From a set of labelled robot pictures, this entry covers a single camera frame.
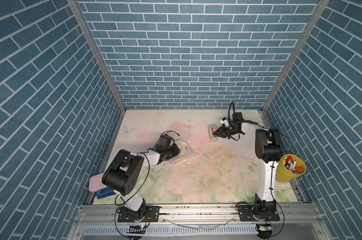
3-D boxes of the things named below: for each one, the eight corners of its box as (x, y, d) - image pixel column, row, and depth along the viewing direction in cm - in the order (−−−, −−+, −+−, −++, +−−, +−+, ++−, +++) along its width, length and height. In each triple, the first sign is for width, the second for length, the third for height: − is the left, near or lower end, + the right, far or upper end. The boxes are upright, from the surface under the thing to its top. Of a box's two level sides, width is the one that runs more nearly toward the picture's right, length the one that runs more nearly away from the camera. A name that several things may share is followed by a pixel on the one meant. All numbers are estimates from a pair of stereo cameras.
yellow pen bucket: (273, 184, 86) (286, 174, 74) (266, 165, 93) (278, 154, 81) (294, 184, 86) (310, 174, 74) (285, 165, 93) (299, 154, 82)
